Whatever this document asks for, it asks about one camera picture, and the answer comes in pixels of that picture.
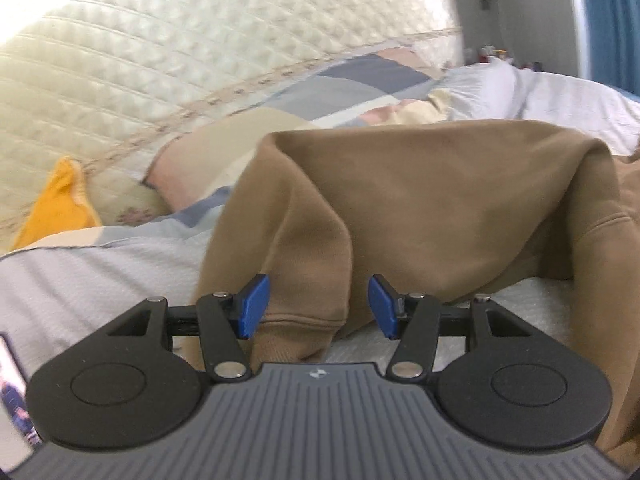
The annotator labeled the brown hoodie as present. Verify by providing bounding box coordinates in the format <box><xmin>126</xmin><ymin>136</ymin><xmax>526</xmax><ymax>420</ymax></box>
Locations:
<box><xmin>187</xmin><ymin>119</ymin><xmax>640</xmax><ymax>471</ymax></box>

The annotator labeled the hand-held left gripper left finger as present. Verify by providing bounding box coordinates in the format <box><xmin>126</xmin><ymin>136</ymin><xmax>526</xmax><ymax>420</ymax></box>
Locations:
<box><xmin>102</xmin><ymin>273</ymin><xmax>271</xmax><ymax>380</ymax></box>

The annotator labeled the white bed sheet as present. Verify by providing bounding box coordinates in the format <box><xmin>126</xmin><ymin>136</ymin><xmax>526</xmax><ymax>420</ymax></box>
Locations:
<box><xmin>0</xmin><ymin>232</ymin><xmax>583</xmax><ymax>466</ymax></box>

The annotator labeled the cream quilted headboard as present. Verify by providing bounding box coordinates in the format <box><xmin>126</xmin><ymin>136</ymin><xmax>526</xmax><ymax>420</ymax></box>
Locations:
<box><xmin>0</xmin><ymin>0</ymin><xmax>463</xmax><ymax>252</ymax></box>

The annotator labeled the blue curtain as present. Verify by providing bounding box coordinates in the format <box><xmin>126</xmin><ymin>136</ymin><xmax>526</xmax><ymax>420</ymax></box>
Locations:
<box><xmin>570</xmin><ymin>0</ymin><xmax>640</xmax><ymax>97</ymax></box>

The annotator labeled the smartphone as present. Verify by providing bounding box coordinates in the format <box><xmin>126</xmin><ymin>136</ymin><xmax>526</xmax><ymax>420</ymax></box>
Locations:
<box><xmin>0</xmin><ymin>332</ymin><xmax>44</xmax><ymax>460</ymax></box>

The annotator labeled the white duvet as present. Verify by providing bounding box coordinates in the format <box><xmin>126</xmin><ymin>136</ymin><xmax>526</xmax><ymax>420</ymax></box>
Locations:
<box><xmin>440</xmin><ymin>57</ymin><xmax>640</xmax><ymax>157</ymax></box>

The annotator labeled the patchwork pillow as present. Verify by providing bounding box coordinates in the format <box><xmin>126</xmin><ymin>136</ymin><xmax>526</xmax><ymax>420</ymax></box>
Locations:
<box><xmin>97</xmin><ymin>42</ymin><xmax>453</xmax><ymax>253</ymax></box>

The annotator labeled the yellow cloth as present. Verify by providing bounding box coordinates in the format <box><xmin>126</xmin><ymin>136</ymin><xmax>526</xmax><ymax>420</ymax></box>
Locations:
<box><xmin>10</xmin><ymin>156</ymin><xmax>104</xmax><ymax>252</ymax></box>

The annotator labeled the row of small bedside bottles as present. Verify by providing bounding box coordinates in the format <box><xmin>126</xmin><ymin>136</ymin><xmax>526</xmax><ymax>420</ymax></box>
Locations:
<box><xmin>462</xmin><ymin>45</ymin><xmax>545</xmax><ymax>72</ymax></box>

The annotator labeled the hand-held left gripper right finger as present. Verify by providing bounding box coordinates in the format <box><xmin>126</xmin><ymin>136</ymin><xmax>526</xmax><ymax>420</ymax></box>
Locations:
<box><xmin>367</xmin><ymin>273</ymin><xmax>537</xmax><ymax>380</ymax></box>

